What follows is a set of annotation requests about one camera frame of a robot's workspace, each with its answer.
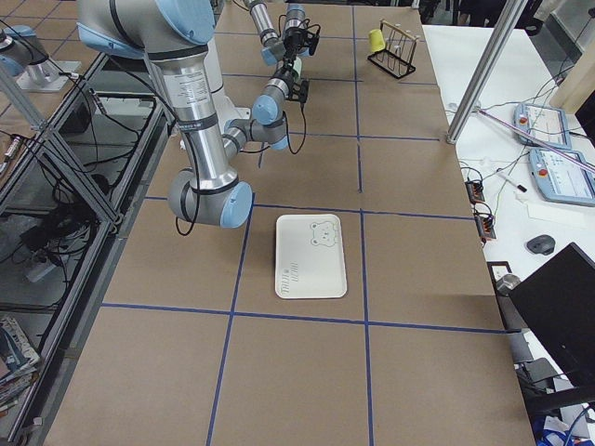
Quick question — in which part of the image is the teach pendant tablet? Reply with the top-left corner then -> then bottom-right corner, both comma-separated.
514,102 -> 572,150
529,148 -> 594,207

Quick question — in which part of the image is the wooden rack handle bar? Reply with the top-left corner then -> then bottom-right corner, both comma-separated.
379,19 -> 419,40

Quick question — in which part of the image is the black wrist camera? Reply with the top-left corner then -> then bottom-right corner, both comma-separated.
302,24 -> 321,56
287,79 -> 310,106

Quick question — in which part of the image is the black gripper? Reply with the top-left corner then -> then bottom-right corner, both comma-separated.
284,28 -> 302,63

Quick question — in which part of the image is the pale green cup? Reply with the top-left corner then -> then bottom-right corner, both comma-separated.
290,58 -> 302,82

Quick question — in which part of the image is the yellow cup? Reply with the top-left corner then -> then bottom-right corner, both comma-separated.
368,28 -> 386,54

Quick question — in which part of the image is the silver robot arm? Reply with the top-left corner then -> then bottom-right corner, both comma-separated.
244,1 -> 319,66
78,1 -> 318,228

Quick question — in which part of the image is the black marker pen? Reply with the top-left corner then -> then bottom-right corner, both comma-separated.
497,171 -> 527,193

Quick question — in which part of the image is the black computer mouse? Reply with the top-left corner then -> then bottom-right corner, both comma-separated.
525,234 -> 556,256

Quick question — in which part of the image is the cream bear tray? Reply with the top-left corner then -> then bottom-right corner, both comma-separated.
274,214 -> 348,299

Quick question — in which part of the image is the metal cup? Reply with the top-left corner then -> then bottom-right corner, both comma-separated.
496,273 -> 522,296

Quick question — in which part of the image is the upper teach pendant tablet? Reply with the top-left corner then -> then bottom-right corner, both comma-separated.
514,102 -> 572,150

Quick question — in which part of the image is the aluminium frame post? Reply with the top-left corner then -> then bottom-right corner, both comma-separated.
446,0 -> 527,144

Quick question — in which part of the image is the lower teach pendant tablet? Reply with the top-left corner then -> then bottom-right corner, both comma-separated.
529,148 -> 594,207

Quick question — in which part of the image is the black laptop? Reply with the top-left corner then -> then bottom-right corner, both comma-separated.
509,243 -> 594,386

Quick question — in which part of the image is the stack of books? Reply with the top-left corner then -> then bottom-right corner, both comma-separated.
1,314 -> 41,416

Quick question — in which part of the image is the black wire cup rack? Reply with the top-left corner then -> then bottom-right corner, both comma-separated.
367,33 -> 420,79

